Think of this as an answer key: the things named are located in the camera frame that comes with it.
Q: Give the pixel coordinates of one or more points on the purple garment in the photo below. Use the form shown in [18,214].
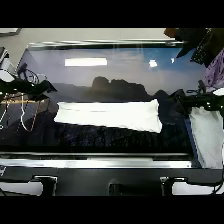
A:
[216,70]

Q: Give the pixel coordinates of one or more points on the black garment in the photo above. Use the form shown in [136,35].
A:
[200,40]

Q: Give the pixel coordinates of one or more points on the pale grey garment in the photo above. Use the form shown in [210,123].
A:
[208,136]

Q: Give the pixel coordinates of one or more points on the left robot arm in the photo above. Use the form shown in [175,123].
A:
[20,87]

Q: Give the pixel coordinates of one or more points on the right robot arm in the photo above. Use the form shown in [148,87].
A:
[206,100]

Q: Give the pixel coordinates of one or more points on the brown garment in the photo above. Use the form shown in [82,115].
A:
[169,32]

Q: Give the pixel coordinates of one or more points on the silver frame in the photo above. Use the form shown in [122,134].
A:
[100,164]

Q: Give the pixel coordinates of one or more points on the white garment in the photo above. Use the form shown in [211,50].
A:
[110,115]

